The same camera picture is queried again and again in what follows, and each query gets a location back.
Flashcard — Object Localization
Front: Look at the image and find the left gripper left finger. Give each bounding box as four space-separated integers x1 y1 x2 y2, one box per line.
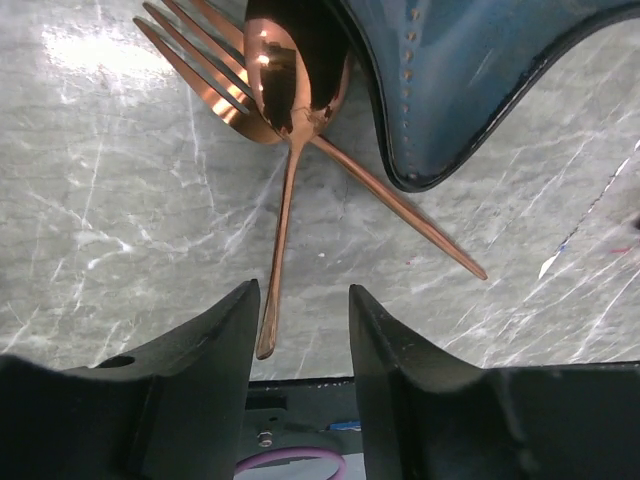
1 280 260 479

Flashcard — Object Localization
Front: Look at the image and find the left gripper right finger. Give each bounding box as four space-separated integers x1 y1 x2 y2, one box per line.
347 283 640 480

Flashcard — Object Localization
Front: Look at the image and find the copper fork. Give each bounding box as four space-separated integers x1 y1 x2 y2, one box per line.
131 0 489 282

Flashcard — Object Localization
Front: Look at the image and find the copper spoon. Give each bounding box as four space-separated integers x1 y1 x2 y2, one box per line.
244 1 349 360

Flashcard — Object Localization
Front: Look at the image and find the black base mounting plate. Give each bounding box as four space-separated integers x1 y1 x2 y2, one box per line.
236 377 366 479

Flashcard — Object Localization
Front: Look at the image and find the blue star-shaped dish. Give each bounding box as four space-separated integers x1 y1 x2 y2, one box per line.
329 0 639 193

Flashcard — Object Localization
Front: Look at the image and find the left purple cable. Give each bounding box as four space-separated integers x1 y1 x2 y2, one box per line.
233 446 348 480

